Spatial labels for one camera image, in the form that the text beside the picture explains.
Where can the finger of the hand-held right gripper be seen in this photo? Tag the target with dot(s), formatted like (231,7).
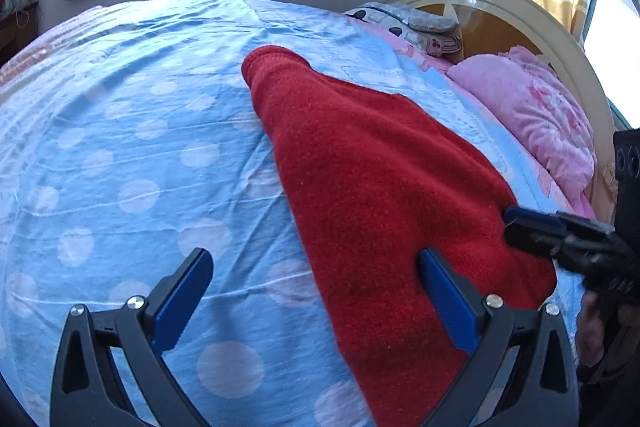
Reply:
(537,219)
(535,242)

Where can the balcony window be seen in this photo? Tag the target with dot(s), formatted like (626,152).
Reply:
(617,32)

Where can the grey patterned pillow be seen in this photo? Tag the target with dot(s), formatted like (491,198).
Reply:
(400,19)

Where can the pink floral pillow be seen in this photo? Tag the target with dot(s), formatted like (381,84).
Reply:
(540,117)

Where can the red knitted garment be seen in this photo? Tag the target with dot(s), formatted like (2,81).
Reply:
(375,187)

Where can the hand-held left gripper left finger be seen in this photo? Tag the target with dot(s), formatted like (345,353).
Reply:
(180,302)

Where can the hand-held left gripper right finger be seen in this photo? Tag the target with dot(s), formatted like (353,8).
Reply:
(450,302)

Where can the wooden desk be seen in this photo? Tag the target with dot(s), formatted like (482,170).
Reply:
(15,29)

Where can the pink and blue dotted bedspread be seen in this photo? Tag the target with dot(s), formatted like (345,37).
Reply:
(125,147)

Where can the person's right hand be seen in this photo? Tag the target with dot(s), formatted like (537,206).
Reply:
(590,332)

